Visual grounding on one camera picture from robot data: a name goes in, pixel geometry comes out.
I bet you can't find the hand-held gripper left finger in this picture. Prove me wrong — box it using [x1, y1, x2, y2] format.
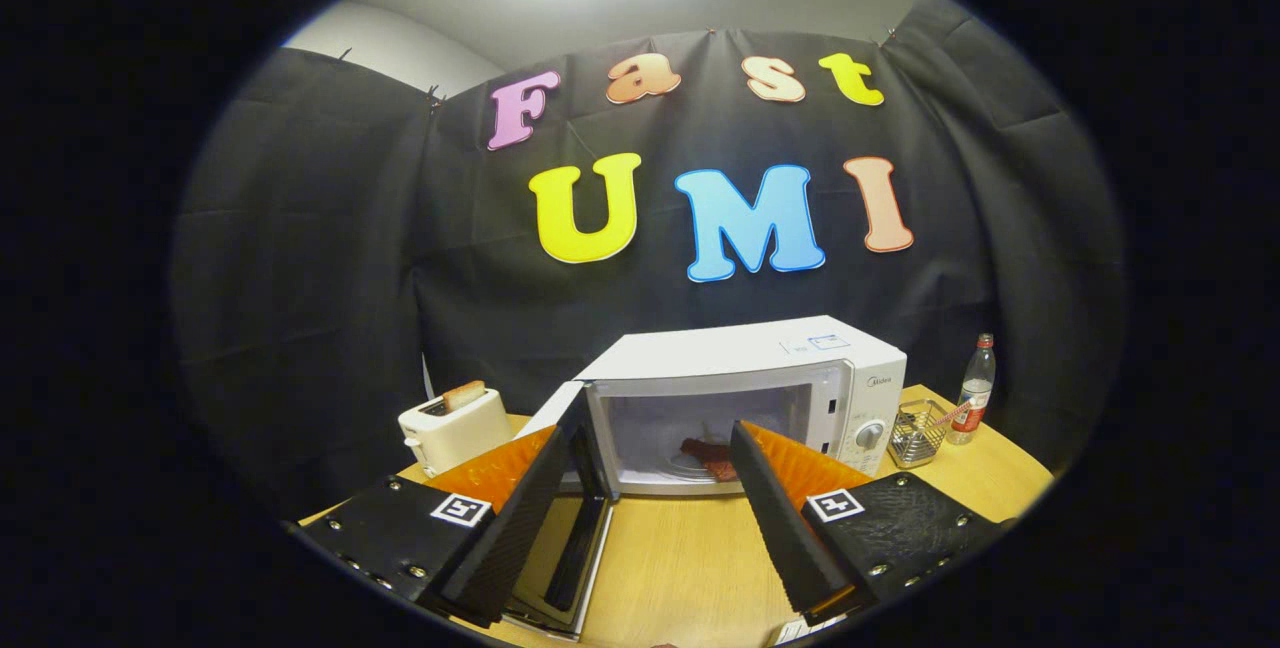
[290, 425, 569, 629]

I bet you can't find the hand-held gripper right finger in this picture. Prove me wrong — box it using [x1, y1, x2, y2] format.
[727, 420, 1006, 629]

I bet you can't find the red meat piece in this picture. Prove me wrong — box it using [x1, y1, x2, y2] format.
[680, 438, 741, 482]

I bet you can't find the white toaster oven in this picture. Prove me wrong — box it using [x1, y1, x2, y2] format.
[505, 315, 909, 641]

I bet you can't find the white bread toaster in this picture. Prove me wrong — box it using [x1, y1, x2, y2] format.
[398, 386, 514, 477]

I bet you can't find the glass turntable plate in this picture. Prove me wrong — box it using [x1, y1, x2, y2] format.
[655, 448, 746, 485]

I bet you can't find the clear plastic water bottle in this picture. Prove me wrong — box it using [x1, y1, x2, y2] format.
[947, 333, 997, 446]

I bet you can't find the black backdrop cloth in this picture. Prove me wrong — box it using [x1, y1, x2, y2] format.
[170, 0, 1126, 519]

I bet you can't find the metal wire basket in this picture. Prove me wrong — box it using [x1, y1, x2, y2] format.
[888, 399, 953, 470]

